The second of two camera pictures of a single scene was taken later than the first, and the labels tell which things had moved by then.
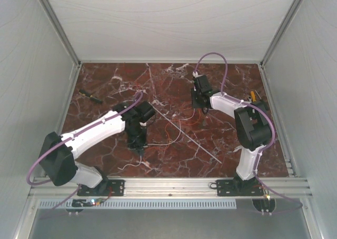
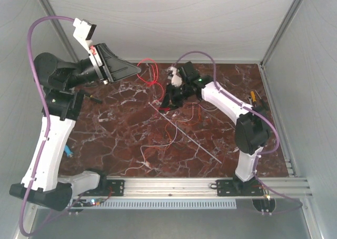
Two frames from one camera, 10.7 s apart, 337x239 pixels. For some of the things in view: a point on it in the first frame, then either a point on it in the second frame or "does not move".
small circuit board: [97, 201] does not move
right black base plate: [239, 188] does not move
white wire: [160, 144] -> [172, 140]
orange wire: [167, 135] does not move
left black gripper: [134, 146] -> [109, 66]
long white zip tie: [185, 132] does not move
